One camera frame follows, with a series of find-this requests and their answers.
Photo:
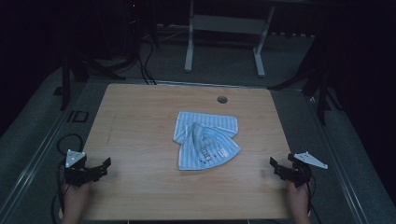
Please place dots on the white metal desk frame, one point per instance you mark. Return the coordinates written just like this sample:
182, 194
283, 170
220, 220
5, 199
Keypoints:
229, 23

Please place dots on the dark equipment rack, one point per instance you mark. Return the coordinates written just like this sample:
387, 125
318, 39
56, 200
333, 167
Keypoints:
138, 28

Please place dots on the person's left hand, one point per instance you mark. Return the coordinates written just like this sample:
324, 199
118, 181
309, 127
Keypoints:
74, 202

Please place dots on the black metal stand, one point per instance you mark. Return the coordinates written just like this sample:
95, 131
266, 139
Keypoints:
67, 84
322, 93

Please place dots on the metal floor rail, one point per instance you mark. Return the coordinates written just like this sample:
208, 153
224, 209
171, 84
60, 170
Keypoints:
339, 161
37, 161

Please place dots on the person's right hand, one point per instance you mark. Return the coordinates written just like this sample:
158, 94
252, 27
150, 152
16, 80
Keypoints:
298, 202

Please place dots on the blue striped towel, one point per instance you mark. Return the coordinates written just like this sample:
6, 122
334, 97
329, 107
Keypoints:
202, 143

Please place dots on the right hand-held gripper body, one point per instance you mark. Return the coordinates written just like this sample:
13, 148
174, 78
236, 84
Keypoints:
300, 174

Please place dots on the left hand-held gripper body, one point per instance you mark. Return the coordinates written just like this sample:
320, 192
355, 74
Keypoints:
74, 174

